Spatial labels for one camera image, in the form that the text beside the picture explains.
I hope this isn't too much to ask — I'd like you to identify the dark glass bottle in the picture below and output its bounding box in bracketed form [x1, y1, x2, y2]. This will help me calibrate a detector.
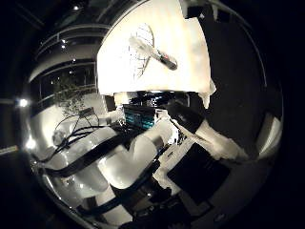
[128, 35, 178, 72]

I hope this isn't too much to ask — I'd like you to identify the monitor with teal screen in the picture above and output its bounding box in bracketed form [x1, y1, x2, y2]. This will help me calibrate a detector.
[123, 104, 157, 131]

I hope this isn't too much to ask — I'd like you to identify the leafy potted plant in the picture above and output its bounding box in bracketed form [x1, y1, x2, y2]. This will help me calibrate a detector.
[52, 75, 92, 118]

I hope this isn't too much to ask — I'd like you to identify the black cable bundle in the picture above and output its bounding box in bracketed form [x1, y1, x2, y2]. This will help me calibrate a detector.
[37, 114, 112, 164]

